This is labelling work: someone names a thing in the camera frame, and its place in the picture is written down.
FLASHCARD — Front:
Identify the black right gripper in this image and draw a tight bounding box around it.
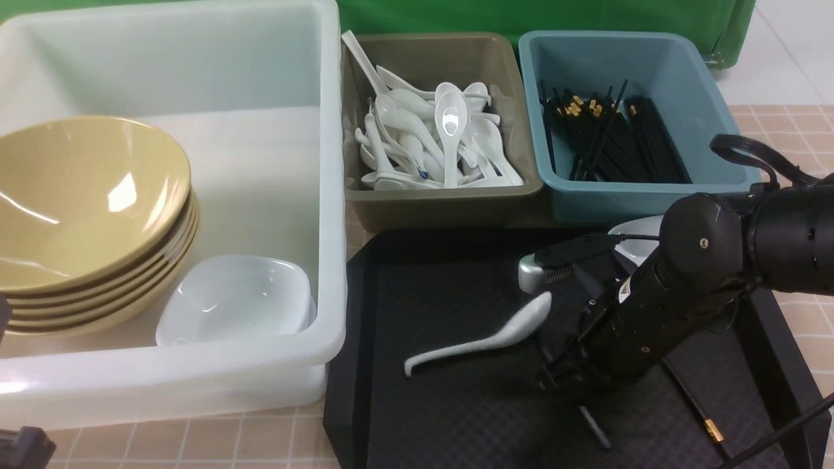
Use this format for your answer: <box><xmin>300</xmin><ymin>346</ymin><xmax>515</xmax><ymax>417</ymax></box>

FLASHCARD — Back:
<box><xmin>534</xmin><ymin>251</ymin><xmax>637</xmax><ymax>391</ymax></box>

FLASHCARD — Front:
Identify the bundle of black chopsticks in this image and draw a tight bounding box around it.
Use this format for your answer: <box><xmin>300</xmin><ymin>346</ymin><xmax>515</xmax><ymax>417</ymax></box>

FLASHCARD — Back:
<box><xmin>538</xmin><ymin>79</ymin><xmax>692</xmax><ymax>184</ymax></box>

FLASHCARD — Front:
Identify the long white spoon leaning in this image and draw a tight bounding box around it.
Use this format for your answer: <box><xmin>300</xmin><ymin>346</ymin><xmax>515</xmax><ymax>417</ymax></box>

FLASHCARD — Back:
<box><xmin>341</xmin><ymin>30</ymin><xmax>390</xmax><ymax>96</ymax></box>

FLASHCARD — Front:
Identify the white square dish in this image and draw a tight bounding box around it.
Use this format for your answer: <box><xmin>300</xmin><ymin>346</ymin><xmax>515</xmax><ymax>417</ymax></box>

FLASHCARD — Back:
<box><xmin>607</xmin><ymin>216</ymin><xmax>663</xmax><ymax>265</ymax></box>
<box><xmin>155</xmin><ymin>255</ymin><xmax>317</xmax><ymax>347</ymax></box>

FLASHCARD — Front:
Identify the bottom stacked yellow bowl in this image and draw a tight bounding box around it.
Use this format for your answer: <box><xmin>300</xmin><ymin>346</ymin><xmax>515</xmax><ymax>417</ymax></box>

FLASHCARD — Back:
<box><xmin>6</xmin><ymin>231</ymin><xmax>197</xmax><ymax>337</ymax></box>

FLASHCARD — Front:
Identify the white square dish in tub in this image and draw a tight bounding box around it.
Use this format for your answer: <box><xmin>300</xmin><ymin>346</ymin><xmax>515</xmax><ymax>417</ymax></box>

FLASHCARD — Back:
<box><xmin>155</xmin><ymin>255</ymin><xmax>317</xmax><ymax>347</ymax></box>

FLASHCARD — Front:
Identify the pile of white spoons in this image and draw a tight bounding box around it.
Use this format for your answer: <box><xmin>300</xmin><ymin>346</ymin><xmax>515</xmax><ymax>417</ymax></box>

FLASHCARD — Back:
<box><xmin>354</xmin><ymin>65</ymin><xmax>523</xmax><ymax>191</ymax></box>

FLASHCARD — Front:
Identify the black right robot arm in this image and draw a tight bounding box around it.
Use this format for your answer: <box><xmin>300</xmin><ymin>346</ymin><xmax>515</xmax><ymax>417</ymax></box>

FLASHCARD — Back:
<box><xmin>536</xmin><ymin>176</ymin><xmax>832</xmax><ymax>400</ymax></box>

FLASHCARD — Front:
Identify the blue plastic chopstick bin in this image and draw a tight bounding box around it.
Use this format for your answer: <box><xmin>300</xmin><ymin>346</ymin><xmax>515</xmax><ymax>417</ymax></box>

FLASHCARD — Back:
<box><xmin>518</xmin><ymin>31</ymin><xmax>762</xmax><ymax>226</ymax></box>

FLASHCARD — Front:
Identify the green cloth backdrop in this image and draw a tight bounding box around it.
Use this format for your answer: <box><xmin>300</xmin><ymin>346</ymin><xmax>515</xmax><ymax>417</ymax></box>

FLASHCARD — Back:
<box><xmin>0</xmin><ymin>0</ymin><xmax>758</xmax><ymax>70</ymax></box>

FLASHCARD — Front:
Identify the olive plastic spoon bin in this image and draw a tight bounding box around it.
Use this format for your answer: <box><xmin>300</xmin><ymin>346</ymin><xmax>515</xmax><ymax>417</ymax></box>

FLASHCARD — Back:
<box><xmin>341</xmin><ymin>32</ymin><xmax>543</xmax><ymax>233</ymax></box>

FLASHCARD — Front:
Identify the yellow noodle bowl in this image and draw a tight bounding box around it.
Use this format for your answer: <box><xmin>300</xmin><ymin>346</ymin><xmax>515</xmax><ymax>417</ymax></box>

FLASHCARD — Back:
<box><xmin>1</xmin><ymin>116</ymin><xmax>192</xmax><ymax>294</ymax></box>

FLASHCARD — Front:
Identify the black plastic serving tray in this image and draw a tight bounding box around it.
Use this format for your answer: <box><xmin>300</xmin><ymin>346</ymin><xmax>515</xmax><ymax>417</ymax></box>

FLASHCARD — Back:
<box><xmin>323</xmin><ymin>228</ymin><xmax>830</xmax><ymax>468</ymax></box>

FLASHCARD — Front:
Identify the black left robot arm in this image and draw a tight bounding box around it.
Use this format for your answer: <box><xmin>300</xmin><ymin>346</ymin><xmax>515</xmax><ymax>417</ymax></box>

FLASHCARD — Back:
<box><xmin>1</xmin><ymin>427</ymin><xmax>57</xmax><ymax>468</ymax></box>

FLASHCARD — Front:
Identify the white ceramic soup spoon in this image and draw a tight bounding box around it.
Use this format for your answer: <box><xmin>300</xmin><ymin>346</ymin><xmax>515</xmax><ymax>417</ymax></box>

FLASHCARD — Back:
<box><xmin>404</xmin><ymin>291</ymin><xmax>553</xmax><ymax>378</ymax></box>

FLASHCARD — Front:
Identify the upright white spoon in bin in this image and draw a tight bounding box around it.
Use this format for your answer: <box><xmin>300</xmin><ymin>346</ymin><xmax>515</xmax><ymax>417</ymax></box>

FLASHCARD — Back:
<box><xmin>434</xmin><ymin>88</ymin><xmax>470</xmax><ymax>189</ymax></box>

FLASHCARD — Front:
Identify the large white plastic tub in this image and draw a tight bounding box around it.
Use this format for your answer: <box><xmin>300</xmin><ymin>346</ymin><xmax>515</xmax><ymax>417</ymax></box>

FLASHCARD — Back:
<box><xmin>2</xmin><ymin>1</ymin><xmax>347</xmax><ymax>430</ymax></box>

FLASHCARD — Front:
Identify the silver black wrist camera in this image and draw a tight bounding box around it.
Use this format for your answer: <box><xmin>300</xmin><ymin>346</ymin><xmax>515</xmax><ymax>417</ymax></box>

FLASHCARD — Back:
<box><xmin>517</xmin><ymin>233</ymin><xmax>622</xmax><ymax>294</ymax></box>

